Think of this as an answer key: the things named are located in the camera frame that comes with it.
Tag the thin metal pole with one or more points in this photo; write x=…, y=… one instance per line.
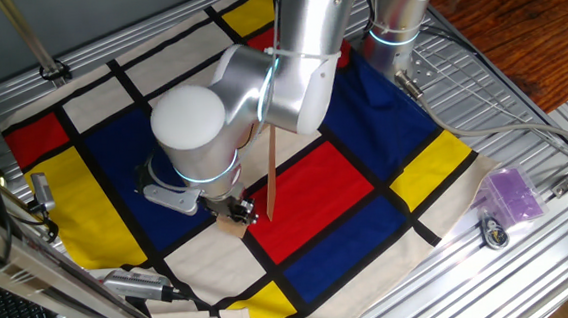
x=30, y=36

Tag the wooden picture frame with stand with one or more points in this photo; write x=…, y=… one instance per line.
x=271, y=180

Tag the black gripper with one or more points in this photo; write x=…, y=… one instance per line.
x=227, y=203

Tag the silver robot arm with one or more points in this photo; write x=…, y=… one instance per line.
x=303, y=7

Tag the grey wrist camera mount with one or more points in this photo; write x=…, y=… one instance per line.
x=171, y=199

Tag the colourful checked cloth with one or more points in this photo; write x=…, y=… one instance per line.
x=317, y=207

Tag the small white camera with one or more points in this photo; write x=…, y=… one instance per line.
x=43, y=188

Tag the silver camera on bracket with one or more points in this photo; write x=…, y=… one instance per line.
x=132, y=285

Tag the small metal corner bracket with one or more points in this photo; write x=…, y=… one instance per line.
x=564, y=187

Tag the black pole clamp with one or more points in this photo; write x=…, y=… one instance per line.
x=55, y=72

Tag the clear box with purple content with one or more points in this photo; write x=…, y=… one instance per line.
x=509, y=196

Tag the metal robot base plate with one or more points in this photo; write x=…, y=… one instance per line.
x=425, y=71

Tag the aluminium frame bar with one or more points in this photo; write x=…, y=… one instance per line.
x=21, y=267

